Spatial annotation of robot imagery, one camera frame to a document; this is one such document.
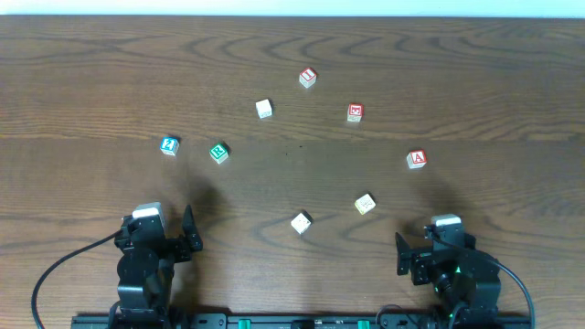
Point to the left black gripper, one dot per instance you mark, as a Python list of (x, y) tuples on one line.
[(178, 247)]

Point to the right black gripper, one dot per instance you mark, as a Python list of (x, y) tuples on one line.
[(415, 259)]

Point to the red letter A block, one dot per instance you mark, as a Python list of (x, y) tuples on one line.
[(416, 159)]

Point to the red letter I block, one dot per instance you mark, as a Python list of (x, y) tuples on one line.
[(308, 77)]

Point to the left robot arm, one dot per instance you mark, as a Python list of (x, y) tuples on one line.
[(147, 268)]

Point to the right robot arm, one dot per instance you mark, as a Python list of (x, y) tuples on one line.
[(464, 279)]

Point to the green letter R block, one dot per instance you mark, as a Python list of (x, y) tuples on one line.
[(219, 153)]

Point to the white picture wooden block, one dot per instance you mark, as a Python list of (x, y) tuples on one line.
[(301, 223)]

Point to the red letter E block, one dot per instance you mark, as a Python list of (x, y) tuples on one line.
[(355, 112)]

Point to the white P letter block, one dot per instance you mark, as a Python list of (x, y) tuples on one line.
[(264, 108)]

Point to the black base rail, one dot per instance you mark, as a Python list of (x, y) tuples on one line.
[(222, 321)]

